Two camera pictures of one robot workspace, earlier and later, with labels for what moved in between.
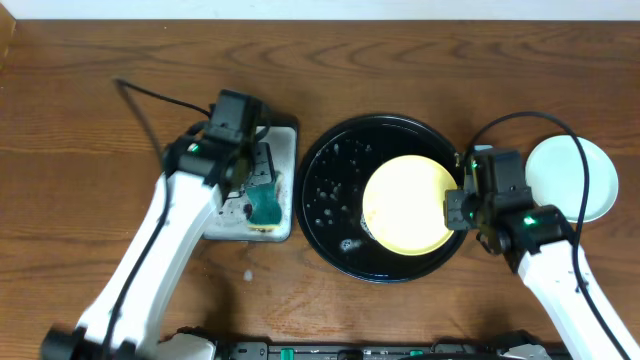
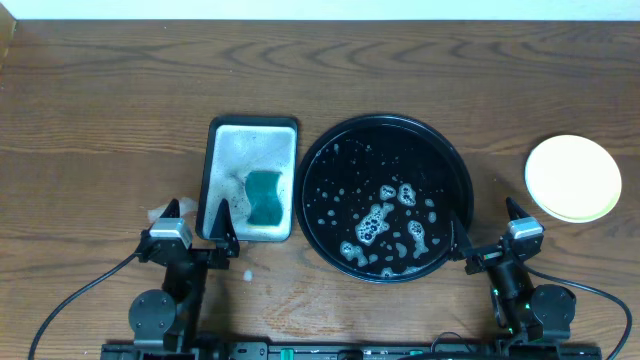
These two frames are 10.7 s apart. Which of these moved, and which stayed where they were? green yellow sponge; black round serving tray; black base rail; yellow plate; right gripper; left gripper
Moved: yellow plate; right gripper; left gripper
Stayed: green yellow sponge; black base rail; black round serving tray
